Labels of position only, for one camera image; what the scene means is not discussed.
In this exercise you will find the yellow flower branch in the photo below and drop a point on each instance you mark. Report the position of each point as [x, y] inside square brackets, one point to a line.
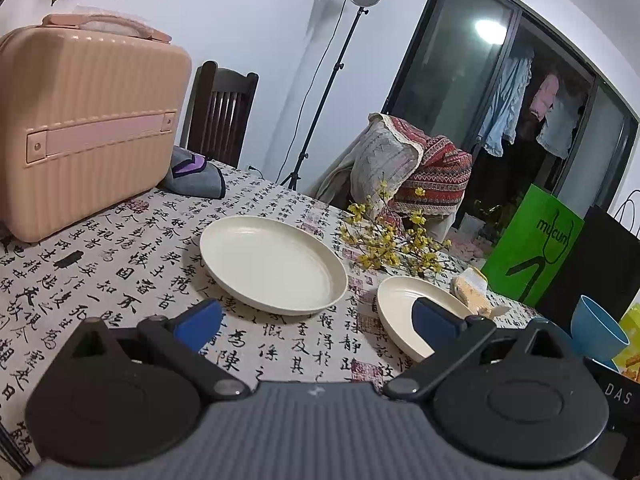
[390, 245]

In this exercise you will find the black framed sliding glass door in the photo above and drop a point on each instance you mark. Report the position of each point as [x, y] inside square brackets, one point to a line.
[450, 60]

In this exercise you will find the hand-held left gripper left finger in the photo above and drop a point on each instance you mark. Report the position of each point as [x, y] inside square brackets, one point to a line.
[197, 325]

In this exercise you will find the dark wooden chair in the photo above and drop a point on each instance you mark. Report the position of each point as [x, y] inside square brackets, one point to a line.
[220, 110]

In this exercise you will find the blue bowl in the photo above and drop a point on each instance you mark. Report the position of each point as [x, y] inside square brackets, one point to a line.
[597, 325]

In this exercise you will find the grey and purple cloth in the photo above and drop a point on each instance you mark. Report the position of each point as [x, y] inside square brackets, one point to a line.
[195, 177]

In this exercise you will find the light blue hanging shirt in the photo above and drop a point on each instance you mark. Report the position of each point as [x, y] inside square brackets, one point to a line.
[505, 105]

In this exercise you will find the pink hanging garment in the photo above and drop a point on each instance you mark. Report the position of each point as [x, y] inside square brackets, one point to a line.
[545, 97]

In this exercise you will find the green paper bag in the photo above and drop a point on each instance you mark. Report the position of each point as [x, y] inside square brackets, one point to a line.
[530, 250]

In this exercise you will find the white and yellow work glove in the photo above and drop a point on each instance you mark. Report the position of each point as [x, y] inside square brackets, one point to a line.
[472, 287]

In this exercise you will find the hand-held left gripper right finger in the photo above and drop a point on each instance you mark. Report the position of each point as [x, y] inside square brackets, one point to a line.
[434, 325]

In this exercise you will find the black paper bag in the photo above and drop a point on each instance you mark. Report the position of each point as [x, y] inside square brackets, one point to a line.
[595, 260]

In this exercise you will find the pink slippers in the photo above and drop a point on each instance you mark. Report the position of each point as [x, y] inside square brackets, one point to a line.
[475, 249]

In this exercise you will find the calligraphy print tablecloth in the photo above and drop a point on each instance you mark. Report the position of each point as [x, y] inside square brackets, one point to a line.
[125, 270]

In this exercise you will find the grey quilted cushion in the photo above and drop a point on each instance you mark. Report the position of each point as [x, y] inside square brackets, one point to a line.
[385, 160]

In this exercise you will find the white hanging garment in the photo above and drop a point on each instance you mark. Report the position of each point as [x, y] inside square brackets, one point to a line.
[562, 127]

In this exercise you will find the yellow-green snack box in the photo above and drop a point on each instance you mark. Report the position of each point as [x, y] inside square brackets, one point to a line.
[631, 340]

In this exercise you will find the cream round plate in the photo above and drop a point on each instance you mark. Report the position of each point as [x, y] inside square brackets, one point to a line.
[400, 305]
[270, 260]

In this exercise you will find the pink ribbed suitcase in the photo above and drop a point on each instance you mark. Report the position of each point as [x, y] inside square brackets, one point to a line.
[90, 125]

